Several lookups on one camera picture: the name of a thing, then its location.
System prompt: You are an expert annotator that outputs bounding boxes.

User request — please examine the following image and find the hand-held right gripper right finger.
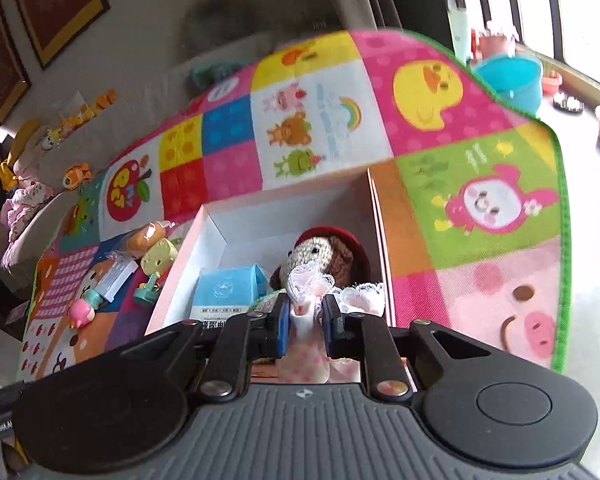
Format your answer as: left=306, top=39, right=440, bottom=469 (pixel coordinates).
left=321, top=294, right=497, bottom=404

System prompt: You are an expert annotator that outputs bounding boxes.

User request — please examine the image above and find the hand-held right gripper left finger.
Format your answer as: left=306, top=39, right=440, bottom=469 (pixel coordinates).
left=130, top=292, right=292, bottom=403

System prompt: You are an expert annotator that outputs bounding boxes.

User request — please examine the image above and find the crochet doll pink dress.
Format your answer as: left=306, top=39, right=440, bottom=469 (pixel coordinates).
left=270, top=234, right=386, bottom=385

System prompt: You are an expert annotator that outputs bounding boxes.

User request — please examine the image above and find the pink cardboard box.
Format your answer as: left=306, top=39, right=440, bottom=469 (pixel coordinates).
left=145, top=167, right=398, bottom=341

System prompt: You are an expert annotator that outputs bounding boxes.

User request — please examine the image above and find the blue white carton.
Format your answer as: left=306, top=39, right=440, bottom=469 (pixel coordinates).
left=189, top=264, right=271, bottom=331

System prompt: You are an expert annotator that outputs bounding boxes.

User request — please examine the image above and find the pink bird toy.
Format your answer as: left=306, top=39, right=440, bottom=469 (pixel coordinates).
left=69, top=297, right=98, bottom=328

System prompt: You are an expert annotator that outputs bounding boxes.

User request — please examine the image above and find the yellow toy cheese wedge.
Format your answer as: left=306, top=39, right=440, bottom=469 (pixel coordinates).
left=140, top=237, right=181, bottom=276

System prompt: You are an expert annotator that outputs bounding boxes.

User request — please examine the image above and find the toy bread loaf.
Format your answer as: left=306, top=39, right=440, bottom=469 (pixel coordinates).
left=125, top=220, right=176, bottom=256

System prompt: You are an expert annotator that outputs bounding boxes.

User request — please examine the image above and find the white plastic toy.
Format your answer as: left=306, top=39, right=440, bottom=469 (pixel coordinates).
left=92, top=252, right=138, bottom=306

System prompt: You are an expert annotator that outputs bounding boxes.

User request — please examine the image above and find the pink plush toy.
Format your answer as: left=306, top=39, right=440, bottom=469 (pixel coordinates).
left=1, top=180, right=56, bottom=243

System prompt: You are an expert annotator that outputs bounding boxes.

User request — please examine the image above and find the colourful cartoon play mat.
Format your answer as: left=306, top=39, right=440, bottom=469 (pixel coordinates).
left=17, top=29, right=573, bottom=383

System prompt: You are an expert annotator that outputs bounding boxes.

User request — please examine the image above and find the orange fish plush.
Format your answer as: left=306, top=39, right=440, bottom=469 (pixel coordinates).
left=62, top=162, right=92, bottom=191

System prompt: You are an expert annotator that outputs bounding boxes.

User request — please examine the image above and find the grey sofa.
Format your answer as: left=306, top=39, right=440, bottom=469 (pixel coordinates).
left=0, top=0, right=353, bottom=286

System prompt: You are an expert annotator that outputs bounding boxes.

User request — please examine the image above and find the teal cloth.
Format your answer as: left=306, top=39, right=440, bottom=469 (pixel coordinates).
left=190, top=57, right=241, bottom=88

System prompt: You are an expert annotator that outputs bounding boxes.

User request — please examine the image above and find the row of small plush toys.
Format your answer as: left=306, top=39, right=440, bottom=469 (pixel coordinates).
left=55, top=89, right=117, bottom=141

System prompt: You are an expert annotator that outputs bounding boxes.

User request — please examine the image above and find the blue plastic basin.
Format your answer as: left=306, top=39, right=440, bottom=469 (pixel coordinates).
left=472, top=52, right=546, bottom=118

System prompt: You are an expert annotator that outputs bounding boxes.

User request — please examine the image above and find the dark round plant pot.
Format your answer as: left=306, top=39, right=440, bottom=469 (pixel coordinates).
left=552, top=94, right=585, bottom=113

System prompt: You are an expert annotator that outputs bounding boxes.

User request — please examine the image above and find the pink cup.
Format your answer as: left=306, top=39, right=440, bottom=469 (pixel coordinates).
left=477, top=30, right=516, bottom=61

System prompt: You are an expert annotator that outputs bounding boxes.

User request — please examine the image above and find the small red plant pot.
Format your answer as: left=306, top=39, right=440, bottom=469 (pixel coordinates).
left=541, top=71, right=565, bottom=96

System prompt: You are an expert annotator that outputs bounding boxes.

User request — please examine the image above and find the large framed wall picture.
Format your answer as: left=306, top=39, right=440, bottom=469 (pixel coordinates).
left=7, top=0, right=111, bottom=68

